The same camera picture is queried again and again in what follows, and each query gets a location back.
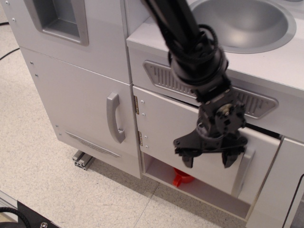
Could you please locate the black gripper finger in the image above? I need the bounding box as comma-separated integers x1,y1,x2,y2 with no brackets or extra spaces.
179,151,202,168
222,151,242,168

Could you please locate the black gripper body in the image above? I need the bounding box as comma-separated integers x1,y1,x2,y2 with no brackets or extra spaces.
173,86,247,155

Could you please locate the white cabinet door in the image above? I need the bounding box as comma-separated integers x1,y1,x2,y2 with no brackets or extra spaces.
246,137,304,228
133,87,280,203

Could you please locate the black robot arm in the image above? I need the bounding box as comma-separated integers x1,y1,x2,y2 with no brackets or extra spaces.
143,0,247,168

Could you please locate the white toy kitchen cabinet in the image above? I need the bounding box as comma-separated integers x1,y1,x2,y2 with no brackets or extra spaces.
0,0,304,228

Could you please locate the red toy cup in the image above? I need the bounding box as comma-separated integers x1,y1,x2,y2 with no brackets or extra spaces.
172,168,194,187

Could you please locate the grey vent panel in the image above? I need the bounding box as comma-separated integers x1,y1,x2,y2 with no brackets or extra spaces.
143,60,279,119

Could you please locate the lower metal door hinge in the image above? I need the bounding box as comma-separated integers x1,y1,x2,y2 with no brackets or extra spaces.
138,131,143,146

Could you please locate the metal door hinge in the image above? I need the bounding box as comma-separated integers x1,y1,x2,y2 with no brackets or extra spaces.
134,95,139,115
138,131,143,146

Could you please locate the upper metal door hinge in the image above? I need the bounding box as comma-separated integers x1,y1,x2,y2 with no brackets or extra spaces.
134,95,139,115

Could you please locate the silver sink bowl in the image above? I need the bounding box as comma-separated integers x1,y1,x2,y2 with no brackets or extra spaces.
190,0,296,54

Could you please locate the silver fridge nameplate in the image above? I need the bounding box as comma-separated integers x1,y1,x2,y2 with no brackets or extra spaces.
66,131,121,158

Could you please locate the aluminium extrusion foot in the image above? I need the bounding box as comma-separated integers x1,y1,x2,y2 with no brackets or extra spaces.
72,150,95,171

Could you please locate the grey cabinet door handle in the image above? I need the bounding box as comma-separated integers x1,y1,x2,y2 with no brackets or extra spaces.
231,148,256,198

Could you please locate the grey fridge door handle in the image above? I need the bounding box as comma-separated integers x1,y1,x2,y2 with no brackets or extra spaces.
106,92,125,143

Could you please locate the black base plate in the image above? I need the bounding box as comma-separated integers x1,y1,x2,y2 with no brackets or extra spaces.
0,201,59,228

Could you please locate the black cable on floor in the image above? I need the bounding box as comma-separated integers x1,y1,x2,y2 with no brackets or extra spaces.
0,21,21,60

